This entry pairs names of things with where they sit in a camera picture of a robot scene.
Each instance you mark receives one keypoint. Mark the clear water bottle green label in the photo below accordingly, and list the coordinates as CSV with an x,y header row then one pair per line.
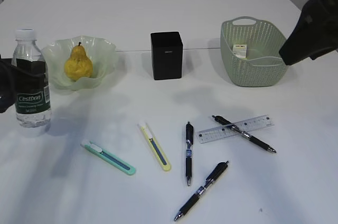
x,y
33,108

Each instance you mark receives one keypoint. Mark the yellow utility knife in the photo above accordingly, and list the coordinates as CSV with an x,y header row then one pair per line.
x,y
155,146

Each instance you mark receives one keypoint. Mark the black gel pen on ruler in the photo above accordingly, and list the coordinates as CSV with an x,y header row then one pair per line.
x,y
251,138

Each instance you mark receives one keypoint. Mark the black gel pen front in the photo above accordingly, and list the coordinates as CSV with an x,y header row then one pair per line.
x,y
197,195

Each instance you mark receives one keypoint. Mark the yellow pear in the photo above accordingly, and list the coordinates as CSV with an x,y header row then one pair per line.
x,y
78,65

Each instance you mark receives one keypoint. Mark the black gel pen middle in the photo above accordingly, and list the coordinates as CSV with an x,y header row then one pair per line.
x,y
189,134

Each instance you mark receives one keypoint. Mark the clear plastic ruler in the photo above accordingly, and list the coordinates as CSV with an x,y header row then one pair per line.
x,y
221,132

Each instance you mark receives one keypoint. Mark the green woven plastic basket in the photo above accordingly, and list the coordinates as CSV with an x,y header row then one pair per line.
x,y
263,66

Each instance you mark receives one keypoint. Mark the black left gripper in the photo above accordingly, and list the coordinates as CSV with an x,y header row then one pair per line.
x,y
8,77

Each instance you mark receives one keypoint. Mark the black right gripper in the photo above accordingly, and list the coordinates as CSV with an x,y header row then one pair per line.
x,y
315,33

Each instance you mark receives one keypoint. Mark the frosted green wavy glass plate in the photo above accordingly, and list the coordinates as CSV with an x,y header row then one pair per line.
x,y
101,52

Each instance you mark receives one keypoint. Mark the yellow plastic packaging waste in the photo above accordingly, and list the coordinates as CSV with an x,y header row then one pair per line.
x,y
240,50

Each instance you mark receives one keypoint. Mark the black square pen holder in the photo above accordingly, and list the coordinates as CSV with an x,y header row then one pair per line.
x,y
167,55

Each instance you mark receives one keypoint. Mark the teal utility knife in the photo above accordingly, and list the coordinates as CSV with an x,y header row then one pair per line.
x,y
108,157

